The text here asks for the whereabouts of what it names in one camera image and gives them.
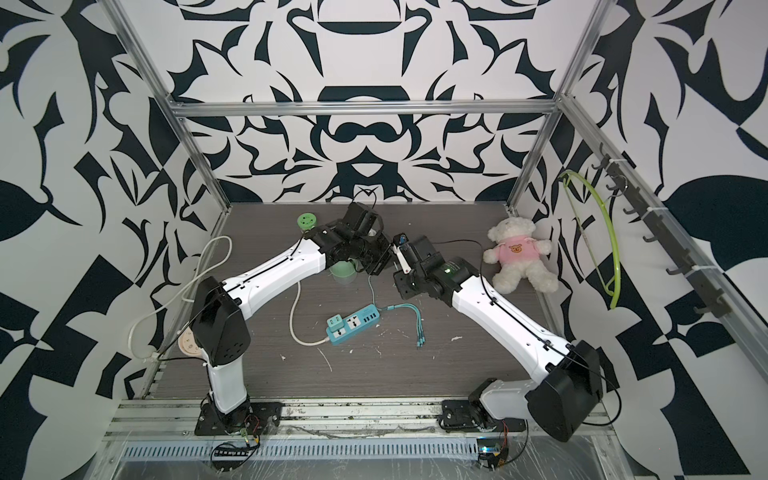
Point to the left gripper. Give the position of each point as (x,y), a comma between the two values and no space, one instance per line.
(386,247)

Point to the white teddy bear pink shirt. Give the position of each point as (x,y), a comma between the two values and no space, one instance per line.
(519,256)

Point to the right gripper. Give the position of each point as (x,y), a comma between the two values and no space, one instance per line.
(400,284)

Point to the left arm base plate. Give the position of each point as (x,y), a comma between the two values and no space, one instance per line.
(256,418)

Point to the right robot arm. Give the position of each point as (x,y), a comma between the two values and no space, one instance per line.
(564,382)

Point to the teal power strip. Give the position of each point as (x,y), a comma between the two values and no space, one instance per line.
(355,323)

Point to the pink round clock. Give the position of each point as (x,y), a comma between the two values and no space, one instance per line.
(188,345)

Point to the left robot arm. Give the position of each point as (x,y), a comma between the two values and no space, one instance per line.
(221,308)

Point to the green toy bow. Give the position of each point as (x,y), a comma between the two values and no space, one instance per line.
(596,232)

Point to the small green lid jar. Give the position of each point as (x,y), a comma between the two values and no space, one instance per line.
(307,221)

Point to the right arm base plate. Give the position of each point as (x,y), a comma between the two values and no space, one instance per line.
(466,416)

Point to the teal usb power adapter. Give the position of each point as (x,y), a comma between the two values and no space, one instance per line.
(335,323)

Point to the green cordless meat grinder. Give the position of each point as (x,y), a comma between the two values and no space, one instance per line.
(344,272)

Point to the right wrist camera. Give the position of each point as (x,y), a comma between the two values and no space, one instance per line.
(399,242)

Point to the black wall hook rack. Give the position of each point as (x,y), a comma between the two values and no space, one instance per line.
(665,230)

